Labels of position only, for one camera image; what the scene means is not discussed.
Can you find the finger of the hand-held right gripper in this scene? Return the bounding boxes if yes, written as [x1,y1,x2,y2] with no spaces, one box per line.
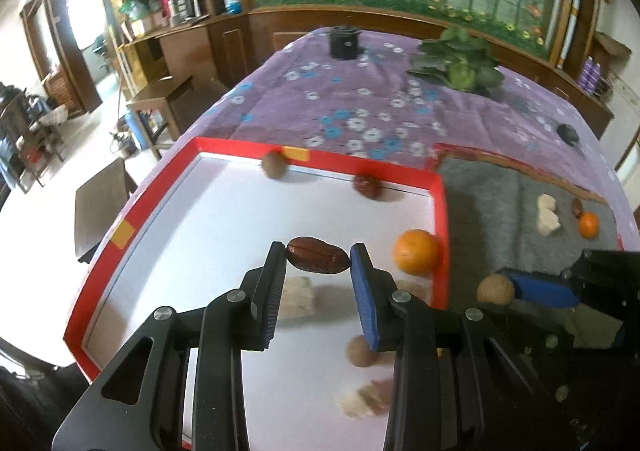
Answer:
[500,248,640,328]

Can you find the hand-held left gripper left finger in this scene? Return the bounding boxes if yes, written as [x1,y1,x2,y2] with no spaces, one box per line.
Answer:
[52,241,288,451]

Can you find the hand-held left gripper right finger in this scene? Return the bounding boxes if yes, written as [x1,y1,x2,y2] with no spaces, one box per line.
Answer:
[349,243,576,451]

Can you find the large white foam block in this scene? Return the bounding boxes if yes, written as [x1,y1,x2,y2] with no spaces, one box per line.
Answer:
[277,276,317,322]

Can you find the small brown nut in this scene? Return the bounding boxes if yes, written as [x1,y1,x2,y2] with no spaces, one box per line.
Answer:
[476,274,516,306]

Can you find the large orange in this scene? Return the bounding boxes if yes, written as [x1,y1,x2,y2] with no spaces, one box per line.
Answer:
[393,229,441,275]

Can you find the red box with white inside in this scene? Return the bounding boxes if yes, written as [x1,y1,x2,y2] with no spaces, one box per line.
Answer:
[62,136,448,451]

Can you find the large brown kiwi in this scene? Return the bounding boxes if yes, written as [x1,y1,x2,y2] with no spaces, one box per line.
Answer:
[261,152,288,180]

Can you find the small orange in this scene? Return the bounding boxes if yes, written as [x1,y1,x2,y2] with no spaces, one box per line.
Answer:
[578,212,600,239]

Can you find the grey felt mat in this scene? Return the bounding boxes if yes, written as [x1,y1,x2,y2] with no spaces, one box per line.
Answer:
[432,143,626,313]

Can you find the small black object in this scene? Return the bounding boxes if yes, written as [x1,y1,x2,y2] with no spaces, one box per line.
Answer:
[556,123,583,148]

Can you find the dark low table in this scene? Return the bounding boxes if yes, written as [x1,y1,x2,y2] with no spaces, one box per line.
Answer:
[75,158,138,264]

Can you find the purple floral tablecloth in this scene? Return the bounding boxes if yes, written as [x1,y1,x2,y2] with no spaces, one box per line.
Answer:
[180,27,640,252]

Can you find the wooden stool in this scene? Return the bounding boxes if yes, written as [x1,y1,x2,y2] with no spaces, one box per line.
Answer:
[126,75,196,160]

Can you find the green leafy plant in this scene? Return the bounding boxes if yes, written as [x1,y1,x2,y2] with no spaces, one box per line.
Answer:
[406,26,506,94]

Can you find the wooden sideboard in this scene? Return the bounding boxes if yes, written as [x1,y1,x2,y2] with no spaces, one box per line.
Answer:
[95,0,616,142]

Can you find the black box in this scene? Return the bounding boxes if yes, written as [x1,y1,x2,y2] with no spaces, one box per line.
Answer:
[328,24,362,60]

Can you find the green bag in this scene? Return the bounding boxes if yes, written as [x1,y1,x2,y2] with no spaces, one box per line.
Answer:
[117,0,151,22]

